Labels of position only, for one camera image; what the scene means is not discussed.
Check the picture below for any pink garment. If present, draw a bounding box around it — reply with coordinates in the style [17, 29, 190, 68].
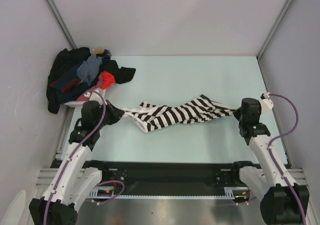
[75, 80, 106, 102]

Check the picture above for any aluminium frame rail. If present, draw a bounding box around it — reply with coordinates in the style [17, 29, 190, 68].
[34, 167, 83, 189]

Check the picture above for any grey blue garment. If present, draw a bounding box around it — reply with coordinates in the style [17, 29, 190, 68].
[76, 54, 102, 86]

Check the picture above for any pink plastic basket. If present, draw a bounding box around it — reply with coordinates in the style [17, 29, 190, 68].
[64, 88, 106, 108]

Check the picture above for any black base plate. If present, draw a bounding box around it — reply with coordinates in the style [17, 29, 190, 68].
[49, 159, 292, 197]

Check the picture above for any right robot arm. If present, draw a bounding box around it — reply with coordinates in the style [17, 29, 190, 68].
[230, 92, 310, 225]

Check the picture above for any white slotted cable duct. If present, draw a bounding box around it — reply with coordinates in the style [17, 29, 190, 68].
[90, 183, 249, 200]

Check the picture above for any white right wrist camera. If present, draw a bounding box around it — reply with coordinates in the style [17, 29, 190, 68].
[259, 92, 274, 114]

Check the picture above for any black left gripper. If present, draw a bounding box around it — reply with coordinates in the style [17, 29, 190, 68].
[94, 99, 124, 129]

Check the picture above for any black white striped tank top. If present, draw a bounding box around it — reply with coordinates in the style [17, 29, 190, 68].
[106, 93, 238, 135]

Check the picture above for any tan garment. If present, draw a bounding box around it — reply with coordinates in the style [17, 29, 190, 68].
[91, 48, 105, 55]

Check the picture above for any red garment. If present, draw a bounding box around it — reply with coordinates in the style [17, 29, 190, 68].
[101, 71, 116, 90]

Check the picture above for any black garment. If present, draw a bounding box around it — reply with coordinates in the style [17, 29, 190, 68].
[46, 47, 136, 114]

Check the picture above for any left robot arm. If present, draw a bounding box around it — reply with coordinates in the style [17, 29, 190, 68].
[29, 100, 123, 225]

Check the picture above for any navy maroon garment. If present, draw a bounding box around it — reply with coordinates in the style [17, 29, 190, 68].
[50, 66, 89, 105]

